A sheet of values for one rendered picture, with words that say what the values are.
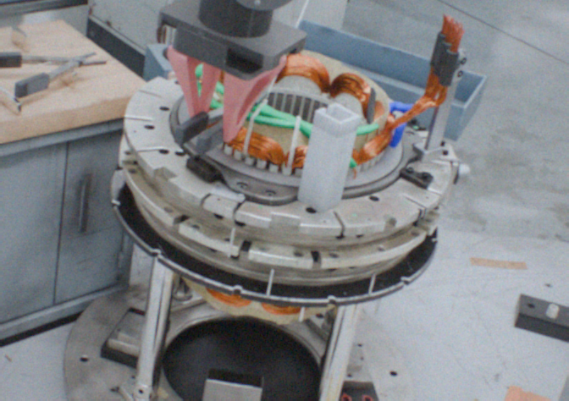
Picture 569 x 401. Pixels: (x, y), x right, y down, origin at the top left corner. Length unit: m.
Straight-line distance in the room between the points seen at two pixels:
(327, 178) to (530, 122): 2.99
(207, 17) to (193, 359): 0.53
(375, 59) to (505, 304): 0.36
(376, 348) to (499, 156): 2.35
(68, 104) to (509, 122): 2.85
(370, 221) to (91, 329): 0.42
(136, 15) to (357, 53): 2.19
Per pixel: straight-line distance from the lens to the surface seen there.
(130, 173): 1.05
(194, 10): 0.88
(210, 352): 1.29
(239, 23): 0.85
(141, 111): 1.08
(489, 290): 1.51
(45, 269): 1.25
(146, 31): 3.53
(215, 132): 0.89
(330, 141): 0.94
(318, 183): 0.96
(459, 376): 1.35
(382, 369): 1.29
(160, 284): 1.07
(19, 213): 1.18
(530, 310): 1.46
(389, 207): 1.00
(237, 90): 0.86
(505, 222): 3.27
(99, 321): 1.28
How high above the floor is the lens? 1.60
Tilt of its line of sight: 30 degrees down
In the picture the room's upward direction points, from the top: 11 degrees clockwise
